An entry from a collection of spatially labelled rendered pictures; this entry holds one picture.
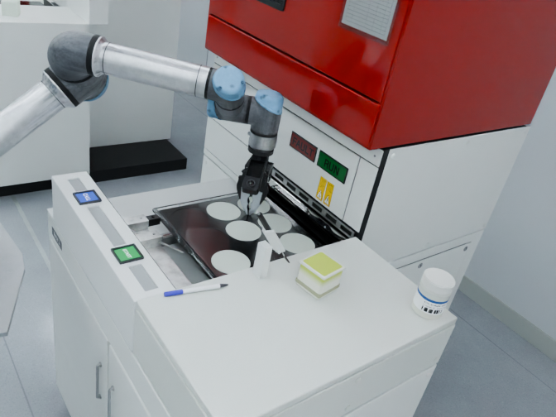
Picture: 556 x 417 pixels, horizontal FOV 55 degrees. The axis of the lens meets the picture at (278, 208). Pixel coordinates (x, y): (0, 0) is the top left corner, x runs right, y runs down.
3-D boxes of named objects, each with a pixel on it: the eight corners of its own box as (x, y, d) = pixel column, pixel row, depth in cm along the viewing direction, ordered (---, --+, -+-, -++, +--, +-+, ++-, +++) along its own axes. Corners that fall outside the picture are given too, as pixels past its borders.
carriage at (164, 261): (141, 229, 147) (141, 221, 145) (206, 312, 123) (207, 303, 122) (113, 236, 142) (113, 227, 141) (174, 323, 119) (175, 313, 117)
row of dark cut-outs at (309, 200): (263, 166, 172) (264, 160, 171) (353, 239, 144) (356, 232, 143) (261, 166, 172) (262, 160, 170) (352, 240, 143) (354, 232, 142)
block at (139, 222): (143, 222, 145) (143, 213, 143) (148, 229, 143) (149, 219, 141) (114, 228, 140) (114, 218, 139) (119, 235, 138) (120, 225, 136)
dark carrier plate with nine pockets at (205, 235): (259, 192, 168) (260, 190, 168) (328, 252, 146) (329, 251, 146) (159, 212, 148) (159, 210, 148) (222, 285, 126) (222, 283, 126)
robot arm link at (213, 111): (210, 77, 132) (253, 85, 133) (212, 93, 143) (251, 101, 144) (204, 107, 131) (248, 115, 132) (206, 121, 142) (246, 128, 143)
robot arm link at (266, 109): (254, 84, 140) (285, 91, 141) (248, 123, 146) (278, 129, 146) (251, 94, 133) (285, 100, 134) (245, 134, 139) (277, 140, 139)
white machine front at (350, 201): (208, 152, 203) (221, 48, 183) (350, 276, 151) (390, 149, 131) (201, 153, 201) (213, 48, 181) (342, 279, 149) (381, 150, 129)
